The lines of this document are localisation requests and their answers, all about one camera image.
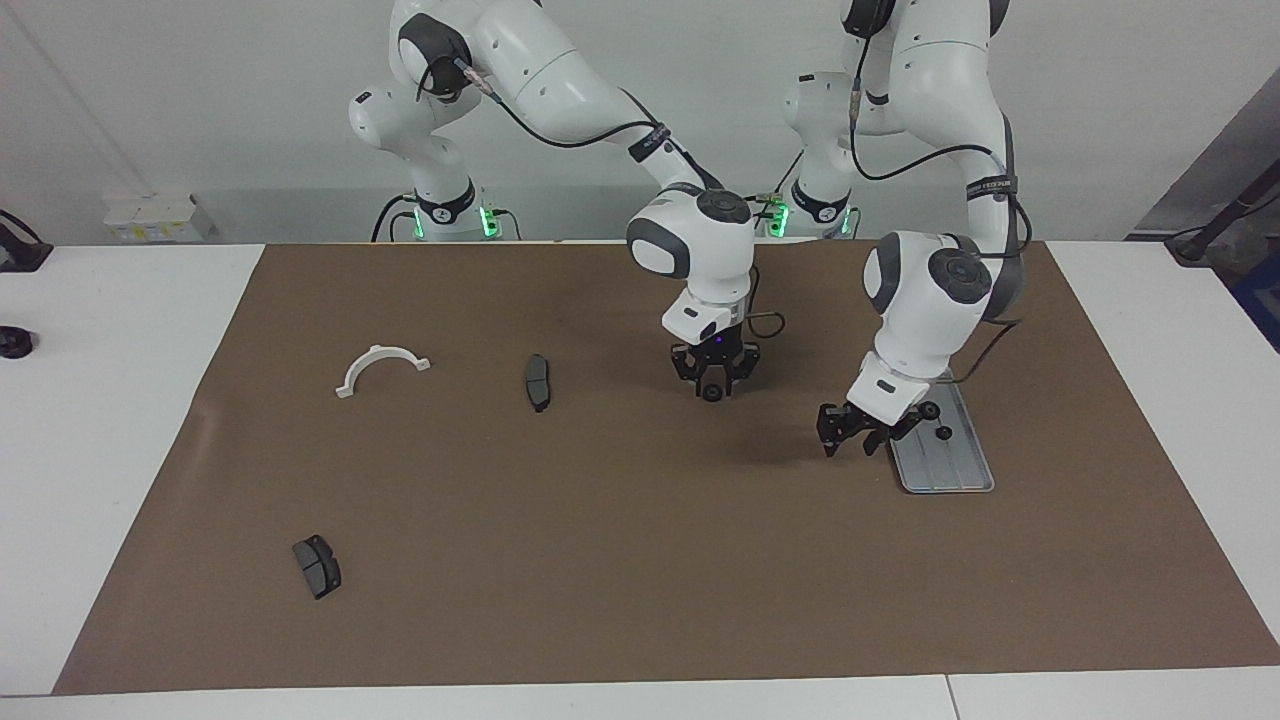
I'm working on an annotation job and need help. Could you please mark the silver metal tray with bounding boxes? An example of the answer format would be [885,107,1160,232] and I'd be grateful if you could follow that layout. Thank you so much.
[888,370,997,495]

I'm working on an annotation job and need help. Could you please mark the brown table mat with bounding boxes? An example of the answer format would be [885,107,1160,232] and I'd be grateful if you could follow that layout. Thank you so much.
[52,238,1280,697]

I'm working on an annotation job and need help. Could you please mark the black stand foot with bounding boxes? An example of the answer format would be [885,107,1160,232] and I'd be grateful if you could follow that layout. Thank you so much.
[1165,185,1280,266]

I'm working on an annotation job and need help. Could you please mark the blue crate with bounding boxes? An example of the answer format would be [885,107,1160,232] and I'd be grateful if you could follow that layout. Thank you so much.
[1228,255,1280,353]

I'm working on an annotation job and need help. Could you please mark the black desk clamp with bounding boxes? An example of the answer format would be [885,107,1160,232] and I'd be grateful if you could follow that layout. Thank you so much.
[0,210,54,273]

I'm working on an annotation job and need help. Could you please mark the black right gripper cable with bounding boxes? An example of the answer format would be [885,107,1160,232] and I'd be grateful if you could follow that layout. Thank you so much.
[425,45,787,339]

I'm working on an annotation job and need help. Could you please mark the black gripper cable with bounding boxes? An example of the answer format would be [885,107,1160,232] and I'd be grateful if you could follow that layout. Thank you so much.
[425,45,787,339]
[845,60,1026,386]

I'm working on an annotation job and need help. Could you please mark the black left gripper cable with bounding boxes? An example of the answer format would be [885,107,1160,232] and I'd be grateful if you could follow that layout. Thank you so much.
[845,60,1026,386]

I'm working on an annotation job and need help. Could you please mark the black base cable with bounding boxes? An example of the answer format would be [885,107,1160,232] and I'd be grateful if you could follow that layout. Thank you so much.
[752,150,807,238]
[371,193,421,243]

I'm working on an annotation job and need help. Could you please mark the white half-ring clamp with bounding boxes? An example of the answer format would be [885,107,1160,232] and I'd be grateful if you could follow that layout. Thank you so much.
[335,344,432,400]

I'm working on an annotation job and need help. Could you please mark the white wall power box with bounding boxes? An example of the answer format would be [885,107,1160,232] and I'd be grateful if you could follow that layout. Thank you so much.
[103,193,219,244]

